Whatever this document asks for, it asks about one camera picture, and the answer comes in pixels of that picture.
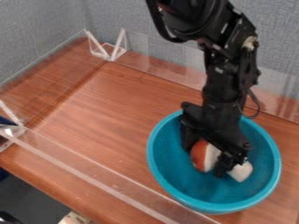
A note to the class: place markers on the clear acrylic back wall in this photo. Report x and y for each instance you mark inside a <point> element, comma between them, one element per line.
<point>180,64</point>

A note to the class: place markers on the red white toy mushroom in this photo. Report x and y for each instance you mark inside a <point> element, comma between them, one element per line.
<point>205,155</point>

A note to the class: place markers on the clear acrylic wall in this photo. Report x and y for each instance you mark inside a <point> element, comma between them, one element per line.
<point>93,189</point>
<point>180,64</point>
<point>59,47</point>

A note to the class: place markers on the clear acrylic front wall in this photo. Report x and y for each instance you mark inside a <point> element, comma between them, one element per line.
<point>93,189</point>

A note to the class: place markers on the clear acrylic corner bracket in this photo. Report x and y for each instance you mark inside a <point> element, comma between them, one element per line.
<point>105,50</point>

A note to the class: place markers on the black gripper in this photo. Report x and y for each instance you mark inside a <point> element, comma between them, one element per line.
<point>214,122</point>

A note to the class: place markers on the clear acrylic left bracket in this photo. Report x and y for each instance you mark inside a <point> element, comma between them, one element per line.
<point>11,127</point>

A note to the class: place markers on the blue plastic bowl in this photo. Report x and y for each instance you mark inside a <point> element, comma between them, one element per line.
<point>198,190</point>

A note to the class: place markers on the clear acrylic left wall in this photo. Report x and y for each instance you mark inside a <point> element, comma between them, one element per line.
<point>59,47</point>

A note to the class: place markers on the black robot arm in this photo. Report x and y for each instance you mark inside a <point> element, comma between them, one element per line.
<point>228,38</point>

